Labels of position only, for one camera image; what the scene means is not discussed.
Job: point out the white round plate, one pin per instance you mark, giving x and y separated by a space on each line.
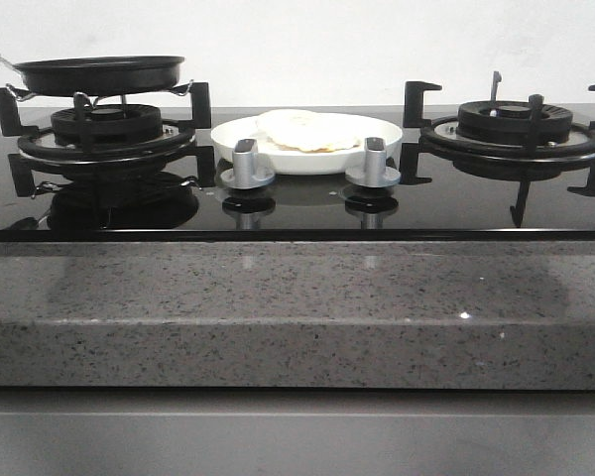
294 162

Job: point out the fried egg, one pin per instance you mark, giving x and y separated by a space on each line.
307 131

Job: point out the black frying pan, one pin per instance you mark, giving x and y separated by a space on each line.
102 76

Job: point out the left silver stove knob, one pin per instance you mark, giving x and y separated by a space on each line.
246 173

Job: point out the silver stove knob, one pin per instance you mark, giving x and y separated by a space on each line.
374 173
246 173

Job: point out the right silver stove knob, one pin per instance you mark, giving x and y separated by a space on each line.
374 173

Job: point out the black glass gas hob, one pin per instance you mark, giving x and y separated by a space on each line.
439 199

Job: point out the right black pan support grate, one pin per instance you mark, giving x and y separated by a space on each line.
523 164

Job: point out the black pan support grate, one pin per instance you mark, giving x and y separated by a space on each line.
523 164
96 164

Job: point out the left black gas burner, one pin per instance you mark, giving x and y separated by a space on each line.
113 124

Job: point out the black gas burner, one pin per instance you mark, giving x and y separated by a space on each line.
508 122
113 124

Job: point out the right black gas burner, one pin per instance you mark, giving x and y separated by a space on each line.
508 122

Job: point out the left black pan support grate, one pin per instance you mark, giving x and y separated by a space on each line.
96 164

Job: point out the chrome wire pan trivet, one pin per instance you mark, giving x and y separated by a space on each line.
22 95

